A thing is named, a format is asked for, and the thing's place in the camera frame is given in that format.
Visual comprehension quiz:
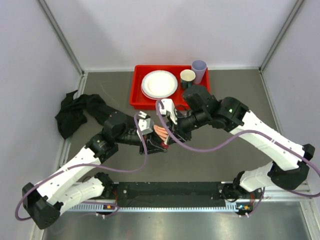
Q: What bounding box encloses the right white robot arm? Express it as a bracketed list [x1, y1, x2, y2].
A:
[156, 85, 315, 198]

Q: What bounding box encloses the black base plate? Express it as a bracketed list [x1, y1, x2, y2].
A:
[114, 182, 226, 208]

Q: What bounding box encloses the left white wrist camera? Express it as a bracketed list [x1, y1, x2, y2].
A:
[138, 111, 154, 136]

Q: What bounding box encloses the black sleeve cloth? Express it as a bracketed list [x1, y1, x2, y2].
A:
[55, 90, 116, 140]

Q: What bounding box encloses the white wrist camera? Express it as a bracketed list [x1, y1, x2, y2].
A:
[138, 111, 154, 136]
[159, 98, 178, 125]

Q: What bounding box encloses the lavender plastic cup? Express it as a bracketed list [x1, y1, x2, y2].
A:
[191, 59, 207, 84]

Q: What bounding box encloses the red nail polish bottle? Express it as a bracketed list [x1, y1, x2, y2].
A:
[161, 142, 169, 150]

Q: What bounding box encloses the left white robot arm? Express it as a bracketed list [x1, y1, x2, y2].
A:
[20, 111, 168, 230]

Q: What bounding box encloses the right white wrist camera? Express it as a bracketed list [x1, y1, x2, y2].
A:
[159, 98, 178, 125]

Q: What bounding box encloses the mannequin hand with nails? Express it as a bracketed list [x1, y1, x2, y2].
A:
[153, 125, 169, 144]

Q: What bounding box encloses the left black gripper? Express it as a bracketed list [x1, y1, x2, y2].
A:
[115, 128, 168, 155]

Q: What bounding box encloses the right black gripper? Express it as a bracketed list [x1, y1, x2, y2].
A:
[166, 109, 209, 144]

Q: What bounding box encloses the dark green mug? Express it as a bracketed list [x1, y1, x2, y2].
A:
[180, 69, 196, 90]

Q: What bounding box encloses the grey slotted cable duct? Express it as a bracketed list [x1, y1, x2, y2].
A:
[68, 201, 252, 214]

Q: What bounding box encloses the white paper plates stack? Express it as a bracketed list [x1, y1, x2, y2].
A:
[140, 70, 178, 100]

